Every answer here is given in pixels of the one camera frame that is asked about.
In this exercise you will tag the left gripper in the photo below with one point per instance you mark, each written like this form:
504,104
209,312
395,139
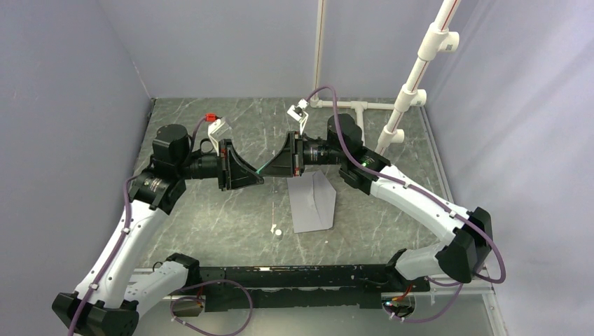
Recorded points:
237,173

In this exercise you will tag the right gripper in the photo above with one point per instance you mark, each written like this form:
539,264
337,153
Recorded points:
287,162

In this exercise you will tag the grey envelope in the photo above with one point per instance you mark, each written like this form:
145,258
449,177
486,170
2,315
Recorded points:
312,201

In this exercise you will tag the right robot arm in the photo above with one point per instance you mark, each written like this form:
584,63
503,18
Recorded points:
463,235

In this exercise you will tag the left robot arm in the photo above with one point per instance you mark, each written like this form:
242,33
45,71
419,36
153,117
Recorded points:
106,302

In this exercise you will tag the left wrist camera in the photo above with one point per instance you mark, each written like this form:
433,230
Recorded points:
218,130

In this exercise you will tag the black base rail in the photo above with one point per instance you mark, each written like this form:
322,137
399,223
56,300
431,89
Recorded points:
365,286

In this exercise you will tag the white PVC pipe frame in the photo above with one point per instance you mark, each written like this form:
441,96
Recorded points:
437,39

